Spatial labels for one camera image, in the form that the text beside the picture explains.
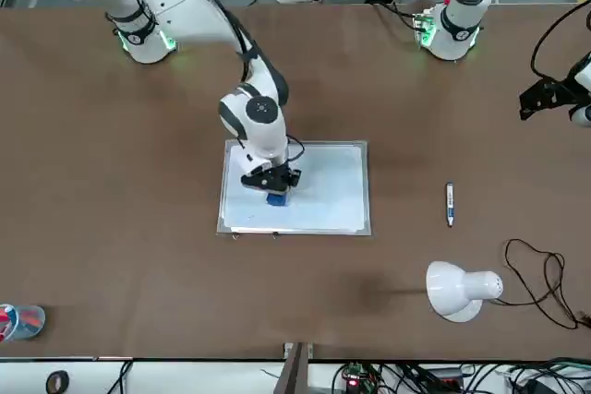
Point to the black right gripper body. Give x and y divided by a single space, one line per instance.
272 179

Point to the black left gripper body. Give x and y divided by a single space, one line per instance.
562 94

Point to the blue plastic eraser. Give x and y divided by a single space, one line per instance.
277 200

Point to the white blue whiteboard marker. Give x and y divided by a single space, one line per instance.
451 202

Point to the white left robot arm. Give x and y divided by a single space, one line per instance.
461 20

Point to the silver framed whiteboard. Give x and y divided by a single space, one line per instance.
332 200

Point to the white desk lamp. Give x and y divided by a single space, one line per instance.
461 288

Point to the green circuit board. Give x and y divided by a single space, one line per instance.
354 374

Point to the black finned power supply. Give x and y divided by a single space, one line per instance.
441 380

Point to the clear plastic cup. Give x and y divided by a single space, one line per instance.
27 325

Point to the black tape roll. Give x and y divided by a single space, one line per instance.
57 381

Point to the aluminium frame post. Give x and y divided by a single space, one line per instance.
296 368

